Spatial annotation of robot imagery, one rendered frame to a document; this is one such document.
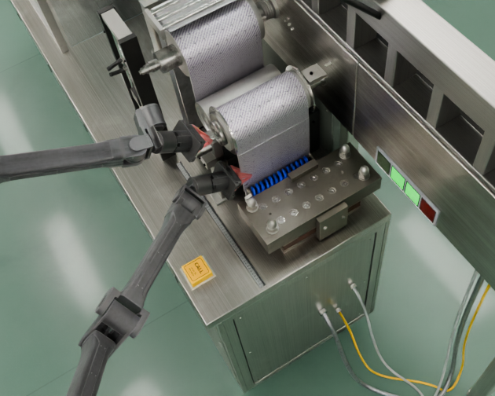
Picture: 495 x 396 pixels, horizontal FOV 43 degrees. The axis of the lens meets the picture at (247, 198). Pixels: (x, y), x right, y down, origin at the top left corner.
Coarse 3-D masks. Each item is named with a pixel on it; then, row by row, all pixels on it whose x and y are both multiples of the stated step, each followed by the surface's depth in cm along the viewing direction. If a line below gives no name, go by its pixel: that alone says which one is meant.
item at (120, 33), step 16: (112, 16) 173; (112, 32) 171; (128, 32) 169; (112, 48) 185; (128, 48) 169; (128, 64) 173; (144, 64) 176; (128, 80) 197; (144, 80) 181; (144, 96) 185
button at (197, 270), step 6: (198, 258) 189; (186, 264) 188; (192, 264) 188; (198, 264) 188; (204, 264) 187; (186, 270) 187; (192, 270) 187; (198, 270) 186; (204, 270) 186; (210, 270) 186; (186, 276) 187; (192, 276) 186; (198, 276) 186; (204, 276) 185; (210, 276) 187; (192, 282) 185; (198, 282) 186
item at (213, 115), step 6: (294, 72) 173; (300, 78) 172; (306, 90) 172; (306, 96) 172; (210, 114) 172; (216, 114) 168; (216, 120) 169; (222, 126) 166; (228, 132) 167; (228, 138) 167; (228, 144) 170
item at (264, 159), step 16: (288, 128) 177; (304, 128) 181; (272, 144) 178; (288, 144) 182; (304, 144) 187; (240, 160) 175; (256, 160) 180; (272, 160) 184; (288, 160) 189; (256, 176) 186; (272, 176) 191
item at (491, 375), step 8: (344, 128) 224; (344, 136) 227; (352, 136) 227; (352, 144) 231; (488, 368) 218; (480, 376) 228; (488, 376) 221; (480, 384) 231; (488, 384) 225; (472, 392) 242; (480, 392) 235; (488, 392) 229
